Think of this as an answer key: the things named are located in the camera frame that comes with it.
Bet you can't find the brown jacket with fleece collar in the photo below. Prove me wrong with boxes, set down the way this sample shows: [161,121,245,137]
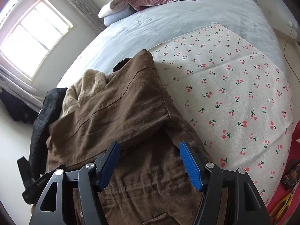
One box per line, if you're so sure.
[47,50,211,224]

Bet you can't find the person's left hand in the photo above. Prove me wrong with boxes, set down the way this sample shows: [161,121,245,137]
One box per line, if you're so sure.
[31,205,36,214]

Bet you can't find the yellow scissors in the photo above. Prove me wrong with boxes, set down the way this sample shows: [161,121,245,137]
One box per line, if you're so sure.
[269,191,294,222]

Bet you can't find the red plastic stool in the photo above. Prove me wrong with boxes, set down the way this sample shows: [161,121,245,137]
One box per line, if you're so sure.
[267,123,299,224]

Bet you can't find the dark snack packet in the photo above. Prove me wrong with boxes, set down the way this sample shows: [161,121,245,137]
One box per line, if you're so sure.
[281,161,299,190]

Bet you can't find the black garment on bed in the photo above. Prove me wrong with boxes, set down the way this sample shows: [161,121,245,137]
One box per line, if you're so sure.
[28,88,67,179]

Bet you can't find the grey curtain left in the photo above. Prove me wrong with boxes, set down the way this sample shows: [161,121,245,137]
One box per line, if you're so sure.
[1,66,45,113]

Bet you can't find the cherry print white blanket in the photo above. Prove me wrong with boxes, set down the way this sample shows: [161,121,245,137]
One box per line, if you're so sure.
[150,23,293,205]

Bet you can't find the bright window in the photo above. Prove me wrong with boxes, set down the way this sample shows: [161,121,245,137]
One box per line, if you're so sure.
[1,0,73,80]

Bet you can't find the light blue bed cover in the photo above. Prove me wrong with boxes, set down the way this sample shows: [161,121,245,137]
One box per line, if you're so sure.
[57,0,287,88]

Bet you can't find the folded light blue blanket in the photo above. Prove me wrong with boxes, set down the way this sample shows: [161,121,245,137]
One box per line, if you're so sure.
[103,5,137,26]

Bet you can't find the grey patterned curtain right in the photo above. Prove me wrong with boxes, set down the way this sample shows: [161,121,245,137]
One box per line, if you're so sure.
[67,0,106,34]

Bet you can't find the folded white blanket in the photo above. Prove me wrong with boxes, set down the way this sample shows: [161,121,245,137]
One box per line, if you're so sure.
[98,0,128,18]

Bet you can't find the dark clothes hanging on wall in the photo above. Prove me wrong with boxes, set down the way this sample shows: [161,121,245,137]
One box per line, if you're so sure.
[0,88,38,124]

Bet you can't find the cable on floor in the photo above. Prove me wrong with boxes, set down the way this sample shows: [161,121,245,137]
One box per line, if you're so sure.
[283,21,300,80]

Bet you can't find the wall socket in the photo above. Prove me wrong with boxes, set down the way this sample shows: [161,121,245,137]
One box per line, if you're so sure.
[265,8,273,17]

